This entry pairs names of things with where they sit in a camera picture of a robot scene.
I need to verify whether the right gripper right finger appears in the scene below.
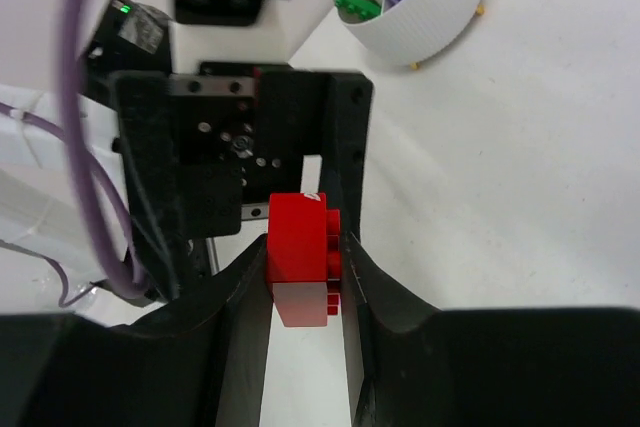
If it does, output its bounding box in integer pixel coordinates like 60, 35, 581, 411
342, 235, 639, 426

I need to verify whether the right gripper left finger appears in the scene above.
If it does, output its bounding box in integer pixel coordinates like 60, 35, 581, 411
1, 237, 272, 426

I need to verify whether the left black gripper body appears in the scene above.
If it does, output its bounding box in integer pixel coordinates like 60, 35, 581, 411
84, 0, 374, 297

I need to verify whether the red lego brick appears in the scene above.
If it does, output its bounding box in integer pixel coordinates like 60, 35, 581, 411
266, 193, 342, 328

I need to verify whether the dark green lego plate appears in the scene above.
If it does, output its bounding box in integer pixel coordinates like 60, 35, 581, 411
334, 0, 382, 21

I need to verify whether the white round divided container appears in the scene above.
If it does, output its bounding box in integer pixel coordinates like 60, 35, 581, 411
336, 0, 482, 66

